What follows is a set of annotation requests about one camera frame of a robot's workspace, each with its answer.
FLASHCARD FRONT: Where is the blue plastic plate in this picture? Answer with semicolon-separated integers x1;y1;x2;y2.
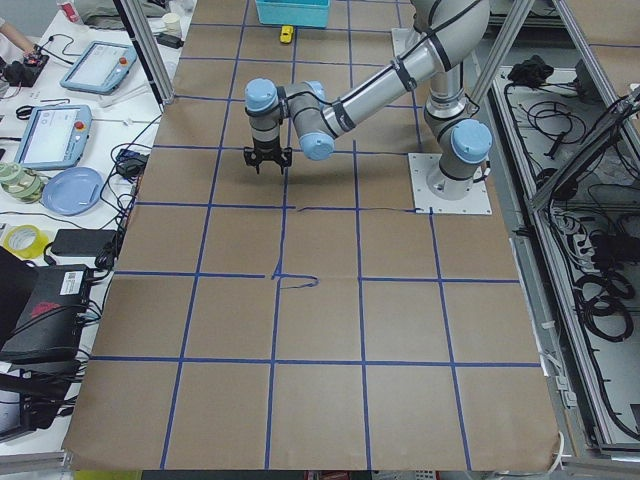
41;167;104;216

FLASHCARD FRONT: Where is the yellow beetle toy car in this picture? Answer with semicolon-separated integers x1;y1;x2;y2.
279;25;295;45

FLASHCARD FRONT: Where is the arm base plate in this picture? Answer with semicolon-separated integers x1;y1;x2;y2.
408;153;492;215
391;28;426;70

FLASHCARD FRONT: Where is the upper teach pendant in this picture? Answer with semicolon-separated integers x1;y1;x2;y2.
59;41;138;95

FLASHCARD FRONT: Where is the aluminium frame post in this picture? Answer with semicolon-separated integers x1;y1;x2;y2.
113;0;174;106

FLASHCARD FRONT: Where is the light blue plastic bin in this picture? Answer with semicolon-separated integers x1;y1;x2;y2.
255;0;331;28

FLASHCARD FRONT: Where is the brown paper table cover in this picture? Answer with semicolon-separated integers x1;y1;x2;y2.
64;1;559;471

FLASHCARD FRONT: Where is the green tape rolls stack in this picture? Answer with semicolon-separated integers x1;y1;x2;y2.
1;162;47;204

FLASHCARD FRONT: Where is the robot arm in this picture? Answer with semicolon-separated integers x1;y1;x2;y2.
244;1;493;200

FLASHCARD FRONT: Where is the yellow tape roll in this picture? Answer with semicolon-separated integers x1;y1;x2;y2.
3;225;49;260

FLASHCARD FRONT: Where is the white paper cup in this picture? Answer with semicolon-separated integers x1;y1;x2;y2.
162;12;182;38

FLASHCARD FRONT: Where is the black power adapter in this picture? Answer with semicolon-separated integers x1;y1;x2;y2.
50;229;116;257

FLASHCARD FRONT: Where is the teach pendant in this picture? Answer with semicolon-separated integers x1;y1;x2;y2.
59;41;138;95
15;105;93;171

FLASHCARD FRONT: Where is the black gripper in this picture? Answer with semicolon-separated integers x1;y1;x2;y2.
243;142;292;174

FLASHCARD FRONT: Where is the lower teach pendant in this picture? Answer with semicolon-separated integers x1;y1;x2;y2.
15;105;93;171

